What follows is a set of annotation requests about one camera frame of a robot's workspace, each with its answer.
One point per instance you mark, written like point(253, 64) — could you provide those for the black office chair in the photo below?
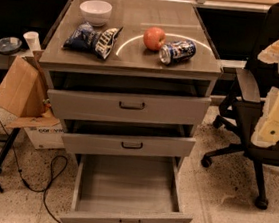
point(244, 104)

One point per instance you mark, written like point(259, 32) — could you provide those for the blue soda can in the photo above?
point(177, 51)

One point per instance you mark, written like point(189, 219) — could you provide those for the grey drawer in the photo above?
point(128, 145)
point(126, 189)
point(121, 107)

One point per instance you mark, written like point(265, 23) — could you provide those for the red apple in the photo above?
point(154, 38)

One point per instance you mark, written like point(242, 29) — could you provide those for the black table leg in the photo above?
point(8, 145)

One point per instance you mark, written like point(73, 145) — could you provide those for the white paper cup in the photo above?
point(32, 40)

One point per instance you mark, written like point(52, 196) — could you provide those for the grey top drawer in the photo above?
point(121, 107)

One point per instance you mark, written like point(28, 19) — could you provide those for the dark blue plate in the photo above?
point(10, 45)

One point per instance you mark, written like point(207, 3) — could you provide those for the white bowl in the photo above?
point(96, 12)

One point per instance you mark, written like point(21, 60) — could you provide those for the white printed cardboard box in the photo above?
point(45, 137)

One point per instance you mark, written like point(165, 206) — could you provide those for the grey drawer cabinet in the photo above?
point(131, 68)

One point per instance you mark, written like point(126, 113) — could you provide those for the grey bottom drawer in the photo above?
point(126, 189)

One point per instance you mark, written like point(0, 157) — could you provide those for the blue chip bag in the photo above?
point(86, 38)

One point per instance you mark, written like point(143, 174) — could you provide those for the brown cardboard box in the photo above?
point(23, 93)

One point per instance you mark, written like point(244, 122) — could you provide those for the grey middle drawer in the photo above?
point(128, 145)

